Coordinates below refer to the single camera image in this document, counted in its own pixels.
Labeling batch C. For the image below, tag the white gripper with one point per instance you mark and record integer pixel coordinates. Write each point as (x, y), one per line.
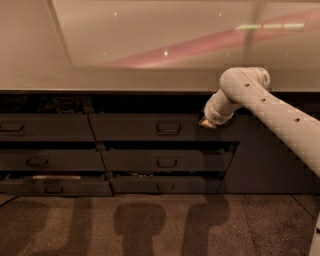
(213, 116)

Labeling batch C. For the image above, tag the grey cabinet door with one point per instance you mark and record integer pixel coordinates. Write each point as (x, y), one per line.
(262, 164)

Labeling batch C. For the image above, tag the grey drawer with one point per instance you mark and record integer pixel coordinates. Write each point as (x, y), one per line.
(165, 185)
(45, 128)
(167, 160)
(83, 186)
(50, 160)
(163, 127)

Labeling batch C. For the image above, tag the dark items in drawer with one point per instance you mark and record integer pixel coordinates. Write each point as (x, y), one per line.
(39, 104)

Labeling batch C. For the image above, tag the white item in drawer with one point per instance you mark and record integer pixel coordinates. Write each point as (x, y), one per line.
(56, 177)

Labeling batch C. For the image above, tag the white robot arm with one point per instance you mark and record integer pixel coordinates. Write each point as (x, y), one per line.
(248, 87)

